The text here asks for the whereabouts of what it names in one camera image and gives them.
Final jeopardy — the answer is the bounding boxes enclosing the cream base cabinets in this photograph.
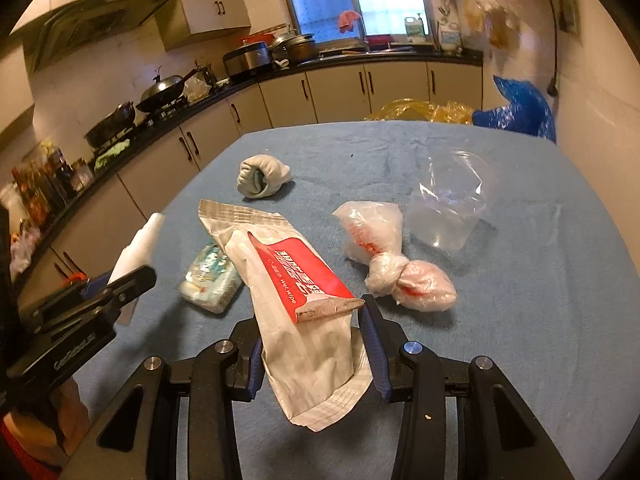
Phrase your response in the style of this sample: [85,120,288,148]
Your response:
[15,57,485,301]

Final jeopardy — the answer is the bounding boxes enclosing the black frying pan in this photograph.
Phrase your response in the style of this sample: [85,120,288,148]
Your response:
[82,101,137,148]

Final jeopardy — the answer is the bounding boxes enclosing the green detergent bottle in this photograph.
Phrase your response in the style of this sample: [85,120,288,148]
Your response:
[404,15,427,43]

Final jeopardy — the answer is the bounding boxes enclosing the person's left forearm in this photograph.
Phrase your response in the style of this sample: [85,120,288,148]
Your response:
[0,412,66,480]

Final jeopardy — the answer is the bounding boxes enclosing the person's left hand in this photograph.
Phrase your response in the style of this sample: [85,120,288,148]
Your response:
[7,377,92,461]

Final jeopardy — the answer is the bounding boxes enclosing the small cream wall cabinet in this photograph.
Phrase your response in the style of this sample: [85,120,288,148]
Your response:
[157,0,252,51]

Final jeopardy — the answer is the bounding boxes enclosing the steel range hood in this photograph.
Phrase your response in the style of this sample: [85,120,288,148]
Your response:
[22,0,183,76]

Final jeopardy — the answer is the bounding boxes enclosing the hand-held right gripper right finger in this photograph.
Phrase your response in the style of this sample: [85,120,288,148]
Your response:
[359,294,576,480]

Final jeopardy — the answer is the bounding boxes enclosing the rolled white sock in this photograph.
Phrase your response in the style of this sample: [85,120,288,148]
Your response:
[236,155,293,201]

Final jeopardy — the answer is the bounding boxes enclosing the clear plastic bag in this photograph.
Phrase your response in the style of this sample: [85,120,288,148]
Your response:
[402,150,488,252]

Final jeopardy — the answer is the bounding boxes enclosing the pink hanging cloth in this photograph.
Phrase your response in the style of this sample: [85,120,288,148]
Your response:
[337,10,363,35]

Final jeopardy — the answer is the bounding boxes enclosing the blue plastic bag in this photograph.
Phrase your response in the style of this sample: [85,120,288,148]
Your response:
[472,75,557,143]

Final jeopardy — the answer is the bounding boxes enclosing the wok with steel lid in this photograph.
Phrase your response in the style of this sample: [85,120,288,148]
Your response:
[135,65,201,112]

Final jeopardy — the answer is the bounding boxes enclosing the hanging plastic bags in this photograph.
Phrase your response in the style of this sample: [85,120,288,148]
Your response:
[462,0,523,51]

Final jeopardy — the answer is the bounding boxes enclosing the green dish cloth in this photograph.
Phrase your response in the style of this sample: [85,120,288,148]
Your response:
[94,141,132,171]

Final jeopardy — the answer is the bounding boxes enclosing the yellow plastic bag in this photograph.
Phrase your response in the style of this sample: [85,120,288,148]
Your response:
[365,99,476,125]

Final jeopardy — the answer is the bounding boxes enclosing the knotted white plastic bag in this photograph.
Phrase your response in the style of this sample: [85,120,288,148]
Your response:
[331,200,458,313]

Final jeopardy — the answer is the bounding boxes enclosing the white plastic jug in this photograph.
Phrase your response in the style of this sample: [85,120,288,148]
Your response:
[437,17,462,53]

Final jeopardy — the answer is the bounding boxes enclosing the steel cooking pot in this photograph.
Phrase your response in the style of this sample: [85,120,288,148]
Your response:
[270,32,318,66]

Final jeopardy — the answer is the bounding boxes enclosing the green tissue pack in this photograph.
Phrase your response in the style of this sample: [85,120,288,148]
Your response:
[179,242,245,315]

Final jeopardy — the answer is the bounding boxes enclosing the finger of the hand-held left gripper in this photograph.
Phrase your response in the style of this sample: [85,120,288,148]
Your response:
[30,265,158,336]
[82,271,113,301]

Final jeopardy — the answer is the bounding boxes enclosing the black power cable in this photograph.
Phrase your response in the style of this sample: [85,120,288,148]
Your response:
[537,0,561,96]

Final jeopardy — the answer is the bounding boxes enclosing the group of condiment bottles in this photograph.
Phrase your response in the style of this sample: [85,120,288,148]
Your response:
[0,142,96,241]

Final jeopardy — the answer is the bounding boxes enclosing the black gas stove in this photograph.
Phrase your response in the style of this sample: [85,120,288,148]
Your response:
[95,102,188,153]

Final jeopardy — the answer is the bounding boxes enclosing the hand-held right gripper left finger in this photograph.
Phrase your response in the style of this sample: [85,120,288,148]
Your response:
[80,317,263,480]

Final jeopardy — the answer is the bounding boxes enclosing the white and red wipes packet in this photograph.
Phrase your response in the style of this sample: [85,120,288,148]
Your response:
[197,199,373,433]

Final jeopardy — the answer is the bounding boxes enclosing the silver rice cooker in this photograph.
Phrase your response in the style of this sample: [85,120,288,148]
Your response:
[222,41,273,80]

